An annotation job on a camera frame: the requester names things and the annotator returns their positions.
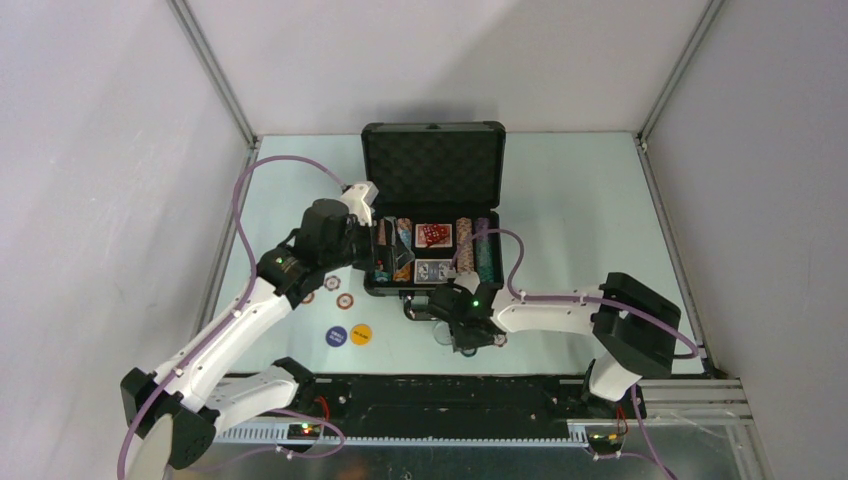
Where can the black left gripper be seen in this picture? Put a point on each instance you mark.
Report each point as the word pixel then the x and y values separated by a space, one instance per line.
pixel 368 262

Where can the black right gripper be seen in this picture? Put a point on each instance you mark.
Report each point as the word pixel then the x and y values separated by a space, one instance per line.
pixel 460 341

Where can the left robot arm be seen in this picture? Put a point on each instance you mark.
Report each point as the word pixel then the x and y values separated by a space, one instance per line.
pixel 178 408

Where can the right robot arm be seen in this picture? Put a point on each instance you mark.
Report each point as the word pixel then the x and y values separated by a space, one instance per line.
pixel 637 327

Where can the red dice set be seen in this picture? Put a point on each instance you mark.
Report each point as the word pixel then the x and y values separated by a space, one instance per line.
pixel 433 235

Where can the clear dealer button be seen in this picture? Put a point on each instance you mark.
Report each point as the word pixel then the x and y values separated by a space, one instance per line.
pixel 442 333

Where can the white red poker chip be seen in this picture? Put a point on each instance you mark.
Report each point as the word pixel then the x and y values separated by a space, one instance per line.
pixel 332 283

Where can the pink brown chip stack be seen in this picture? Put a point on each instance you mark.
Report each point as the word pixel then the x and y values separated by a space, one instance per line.
pixel 465 262

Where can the blue playing card deck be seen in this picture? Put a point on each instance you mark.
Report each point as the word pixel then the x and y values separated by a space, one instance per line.
pixel 432 271

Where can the purple green chip stack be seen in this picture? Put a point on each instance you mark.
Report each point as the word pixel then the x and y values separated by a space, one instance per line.
pixel 484 251

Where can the blue orange chip stack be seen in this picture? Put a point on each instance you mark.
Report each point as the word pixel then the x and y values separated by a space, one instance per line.
pixel 404 230

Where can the blue small blind button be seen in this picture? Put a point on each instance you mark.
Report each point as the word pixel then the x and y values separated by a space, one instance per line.
pixel 336 336

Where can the yellow big blind button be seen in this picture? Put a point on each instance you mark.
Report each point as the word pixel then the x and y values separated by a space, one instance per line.
pixel 361 334

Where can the black poker case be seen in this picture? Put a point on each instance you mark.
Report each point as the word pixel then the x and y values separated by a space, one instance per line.
pixel 434 173

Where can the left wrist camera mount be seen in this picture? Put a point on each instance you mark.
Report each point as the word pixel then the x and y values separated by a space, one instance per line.
pixel 359 198

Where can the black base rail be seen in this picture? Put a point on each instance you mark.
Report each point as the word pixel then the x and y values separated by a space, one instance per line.
pixel 431 407

